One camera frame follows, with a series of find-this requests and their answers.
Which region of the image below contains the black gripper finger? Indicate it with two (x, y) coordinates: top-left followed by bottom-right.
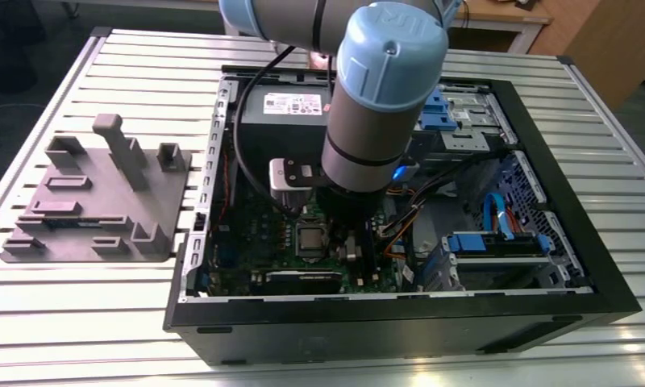
(336, 229), (362, 263)

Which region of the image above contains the silver CPU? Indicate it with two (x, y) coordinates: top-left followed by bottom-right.
(298, 228), (324, 249)

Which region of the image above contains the black graphics card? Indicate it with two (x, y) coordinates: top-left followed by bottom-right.
(249, 268), (344, 295)

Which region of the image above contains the green motherboard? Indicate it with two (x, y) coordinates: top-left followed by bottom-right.
(201, 189), (404, 295)

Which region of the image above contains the black PC case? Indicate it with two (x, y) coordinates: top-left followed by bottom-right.
(162, 64), (644, 367)

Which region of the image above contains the blue disk carrier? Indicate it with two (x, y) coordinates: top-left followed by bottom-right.
(441, 231), (553, 259)
(416, 88), (458, 132)

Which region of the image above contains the grey power supply unit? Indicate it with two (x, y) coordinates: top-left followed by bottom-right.
(236, 83), (336, 182)

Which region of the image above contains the metal drive cage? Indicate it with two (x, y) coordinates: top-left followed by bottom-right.
(402, 82), (520, 174)

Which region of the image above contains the metal disk bay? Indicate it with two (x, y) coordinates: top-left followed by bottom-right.
(418, 231), (590, 292)

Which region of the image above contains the grey parts rack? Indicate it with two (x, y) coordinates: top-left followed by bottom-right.
(0, 113), (194, 265)

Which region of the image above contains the wooden cabinet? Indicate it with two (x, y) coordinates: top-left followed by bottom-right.
(530, 0), (645, 110)

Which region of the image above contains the orange wire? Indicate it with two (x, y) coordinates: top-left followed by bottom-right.
(381, 221), (418, 260)

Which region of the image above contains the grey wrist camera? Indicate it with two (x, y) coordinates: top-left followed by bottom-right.
(268, 157), (317, 191)

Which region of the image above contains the black wire bundle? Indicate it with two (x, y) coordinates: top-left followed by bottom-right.
(384, 148), (513, 239)

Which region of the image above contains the blue data wire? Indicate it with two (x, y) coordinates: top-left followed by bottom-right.
(481, 192), (524, 243)

